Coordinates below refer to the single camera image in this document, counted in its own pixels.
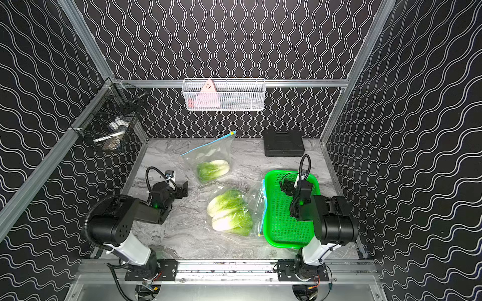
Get cabbage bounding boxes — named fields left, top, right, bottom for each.
left=212, top=209, right=253, bottom=237
left=207, top=189, right=244, bottom=217
left=196, top=159, right=230, bottom=183

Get clear zip-top bag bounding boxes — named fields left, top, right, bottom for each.
left=207, top=180, right=266, bottom=237
left=181, top=131, right=236, bottom=184

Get green plastic basket tray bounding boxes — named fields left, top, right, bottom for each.
left=263, top=169, right=315, bottom=250

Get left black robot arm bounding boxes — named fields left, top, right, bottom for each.
left=83, top=181, right=188, bottom=280

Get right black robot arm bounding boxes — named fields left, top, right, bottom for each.
left=279, top=178, right=358, bottom=281

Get black plastic case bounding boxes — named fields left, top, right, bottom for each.
left=262, top=129, right=305, bottom=157

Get crumpled items in black basket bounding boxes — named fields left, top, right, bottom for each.
left=93, top=117, right=130, bottom=151

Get pink triangular packet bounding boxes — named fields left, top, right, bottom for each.
left=194, top=79, right=221, bottom=109

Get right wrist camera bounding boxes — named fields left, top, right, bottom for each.
left=296, top=169, right=310, bottom=186

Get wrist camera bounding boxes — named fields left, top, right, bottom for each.
left=164, top=170, right=175, bottom=180
left=296, top=169, right=310, bottom=186

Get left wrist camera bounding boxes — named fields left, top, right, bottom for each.
left=164, top=170, right=175, bottom=180

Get black wire wall basket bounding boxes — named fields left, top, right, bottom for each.
left=73, top=79, right=148, bottom=152

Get white wire wall basket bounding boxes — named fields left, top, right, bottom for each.
left=182, top=78, right=266, bottom=111

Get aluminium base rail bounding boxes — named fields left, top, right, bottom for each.
left=77, top=258, right=377, bottom=285

